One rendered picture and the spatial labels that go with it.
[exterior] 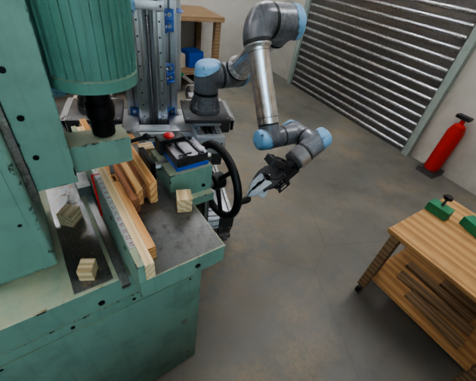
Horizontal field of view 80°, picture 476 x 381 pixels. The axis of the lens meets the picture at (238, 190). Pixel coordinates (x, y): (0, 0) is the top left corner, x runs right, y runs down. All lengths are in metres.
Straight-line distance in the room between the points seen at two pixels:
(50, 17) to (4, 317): 0.59
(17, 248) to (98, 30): 0.48
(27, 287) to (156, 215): 0.32
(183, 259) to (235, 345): 0.95
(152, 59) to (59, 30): 0.89
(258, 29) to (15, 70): 0.70
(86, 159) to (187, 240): 0.30
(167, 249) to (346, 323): 1.28
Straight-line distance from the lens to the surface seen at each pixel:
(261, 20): 1.06
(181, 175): 0.80
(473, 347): 1.87
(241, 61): 1.35
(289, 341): 1.63
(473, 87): 3.33
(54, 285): 0.82
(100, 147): 0.74
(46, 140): 0.67
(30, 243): 0.78
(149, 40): 1.43
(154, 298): 0.92
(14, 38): 0.61
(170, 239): 0.71
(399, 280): 1.87
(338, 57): 4.07
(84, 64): 0.62
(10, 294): 0.84
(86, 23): 0.60
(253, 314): 1.64
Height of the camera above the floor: 1.44
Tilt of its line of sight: 40 degrees down
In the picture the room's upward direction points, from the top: 10 degrees clockwise
